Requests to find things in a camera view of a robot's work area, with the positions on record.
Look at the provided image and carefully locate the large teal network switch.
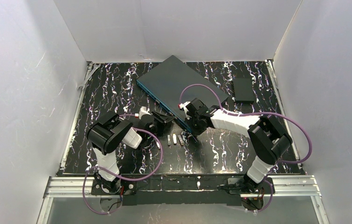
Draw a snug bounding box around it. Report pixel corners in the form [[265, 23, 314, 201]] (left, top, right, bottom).
[[136, 56, 229, 132]]

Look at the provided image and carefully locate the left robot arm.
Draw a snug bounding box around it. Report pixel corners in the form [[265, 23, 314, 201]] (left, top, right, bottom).
[[86, 106, 174, 190]]

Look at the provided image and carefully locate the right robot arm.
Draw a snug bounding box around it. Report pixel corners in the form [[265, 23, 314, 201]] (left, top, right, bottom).
[[179, 98, 292, 189]]

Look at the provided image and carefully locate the metal wrench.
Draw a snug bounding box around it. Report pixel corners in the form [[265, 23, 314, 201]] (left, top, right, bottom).
[[77, 63, 101, 90]]

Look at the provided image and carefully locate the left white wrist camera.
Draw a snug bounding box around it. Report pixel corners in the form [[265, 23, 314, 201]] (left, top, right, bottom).
[[134, 106, 153, 121]]

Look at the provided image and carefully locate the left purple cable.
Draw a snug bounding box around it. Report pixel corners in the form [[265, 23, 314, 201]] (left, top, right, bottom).
[[82, 112, 164, 216]]

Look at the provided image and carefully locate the small black network switch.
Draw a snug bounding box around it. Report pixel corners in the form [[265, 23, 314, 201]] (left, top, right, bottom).
[[233, 78, 255, 104]]

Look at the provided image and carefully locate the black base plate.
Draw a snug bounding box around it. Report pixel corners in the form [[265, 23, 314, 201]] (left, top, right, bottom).
[[86, 174, 275, 209]]

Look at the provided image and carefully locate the aluminium front rail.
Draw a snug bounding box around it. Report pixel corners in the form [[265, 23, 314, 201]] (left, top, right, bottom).
[[44, 175, 322, 197]]

